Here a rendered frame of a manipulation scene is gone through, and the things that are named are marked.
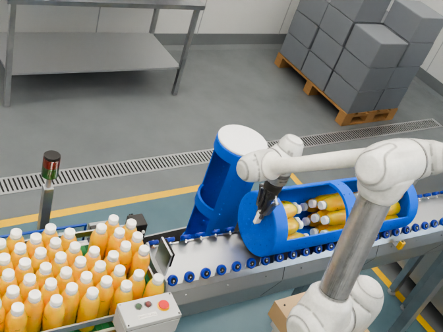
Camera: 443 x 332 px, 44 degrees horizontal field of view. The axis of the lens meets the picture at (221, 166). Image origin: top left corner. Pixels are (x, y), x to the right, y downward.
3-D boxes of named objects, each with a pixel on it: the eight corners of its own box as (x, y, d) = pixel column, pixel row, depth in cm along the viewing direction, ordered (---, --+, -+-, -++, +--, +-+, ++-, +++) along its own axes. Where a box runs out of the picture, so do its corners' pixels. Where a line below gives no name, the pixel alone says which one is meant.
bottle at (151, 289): (157, 304, 215) (168, 273, 204) (155, 319, 209) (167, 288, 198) (139, 301, 214) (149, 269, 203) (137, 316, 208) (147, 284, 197)
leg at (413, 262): (396, 294, 390) (442, 233, 353) (390, 296, 387) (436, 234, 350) (391, 288, 394) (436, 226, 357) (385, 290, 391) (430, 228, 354)
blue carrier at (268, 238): (399, 239, 283) (428, 199, 266) (260, 271, 237) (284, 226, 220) (366, 199, 300) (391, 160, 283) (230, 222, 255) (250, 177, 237)
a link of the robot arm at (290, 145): (280, 158, 222) (257, 165, 214) (294, 127, 213) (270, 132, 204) (298, 174, 216) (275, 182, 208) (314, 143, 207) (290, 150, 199)
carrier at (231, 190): (202, 228, 364) (169, 244, 345) (242, 120, 312) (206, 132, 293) (231, 257, 351) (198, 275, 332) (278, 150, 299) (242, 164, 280)
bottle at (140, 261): (128, 273, 223) (136, 241, 212) (145, 277, 223) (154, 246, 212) (124, 286, 217) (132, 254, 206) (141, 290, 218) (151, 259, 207)
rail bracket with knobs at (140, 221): (144, 244, 237) (149, 227, 231) (129, 247, 233) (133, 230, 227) (136, 227, 243) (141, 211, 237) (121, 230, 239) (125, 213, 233)
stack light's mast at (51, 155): (58, 190, 218) (62, 159, 209) (41, 192, 215) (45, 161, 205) (54, 180, 222) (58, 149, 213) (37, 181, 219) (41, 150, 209)
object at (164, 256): (169, 275, 224) (176, 254, 216) (163, 276, 222) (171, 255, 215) (159, 256, 230) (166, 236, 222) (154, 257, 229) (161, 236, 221)
